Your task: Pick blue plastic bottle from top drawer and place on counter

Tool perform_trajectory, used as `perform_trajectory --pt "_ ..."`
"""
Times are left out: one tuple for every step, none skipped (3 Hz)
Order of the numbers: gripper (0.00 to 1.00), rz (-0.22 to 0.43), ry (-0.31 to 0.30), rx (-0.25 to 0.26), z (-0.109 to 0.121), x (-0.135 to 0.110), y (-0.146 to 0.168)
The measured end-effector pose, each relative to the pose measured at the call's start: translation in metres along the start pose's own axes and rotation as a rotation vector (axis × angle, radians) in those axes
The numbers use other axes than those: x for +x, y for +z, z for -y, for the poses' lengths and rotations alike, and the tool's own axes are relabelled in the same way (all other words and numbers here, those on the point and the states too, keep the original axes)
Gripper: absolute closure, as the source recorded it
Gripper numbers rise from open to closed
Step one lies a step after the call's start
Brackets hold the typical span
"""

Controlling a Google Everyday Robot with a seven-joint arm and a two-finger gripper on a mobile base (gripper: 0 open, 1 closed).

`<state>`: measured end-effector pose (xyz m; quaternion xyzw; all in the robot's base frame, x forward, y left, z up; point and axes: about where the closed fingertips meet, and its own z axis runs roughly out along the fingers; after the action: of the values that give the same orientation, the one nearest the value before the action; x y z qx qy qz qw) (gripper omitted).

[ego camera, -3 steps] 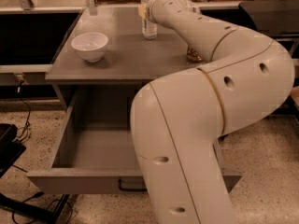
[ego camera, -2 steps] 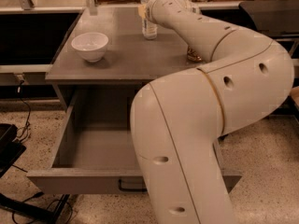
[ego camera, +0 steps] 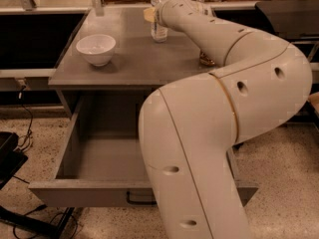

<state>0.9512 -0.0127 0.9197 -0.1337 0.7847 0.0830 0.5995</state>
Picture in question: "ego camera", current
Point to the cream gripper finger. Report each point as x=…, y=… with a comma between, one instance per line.
x=150, y=14

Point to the clear plastic water bottle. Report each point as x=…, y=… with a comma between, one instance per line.
x=159, y=33

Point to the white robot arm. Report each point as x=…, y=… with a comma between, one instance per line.
x=186, y=127

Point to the grey cabinet with counter top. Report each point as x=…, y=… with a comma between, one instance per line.
x=168, y=74

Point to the grey open top drawer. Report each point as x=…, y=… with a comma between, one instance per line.
x=101, y=159

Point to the white ceramic bowl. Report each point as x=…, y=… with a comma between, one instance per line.
x=97, y=49

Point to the gold soda can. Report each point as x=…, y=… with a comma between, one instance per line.
x=205, y=60

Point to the black equipment at left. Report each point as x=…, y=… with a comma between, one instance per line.
x=10, y=159

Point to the black drawer handle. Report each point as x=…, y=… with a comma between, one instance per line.
x=140, y=198

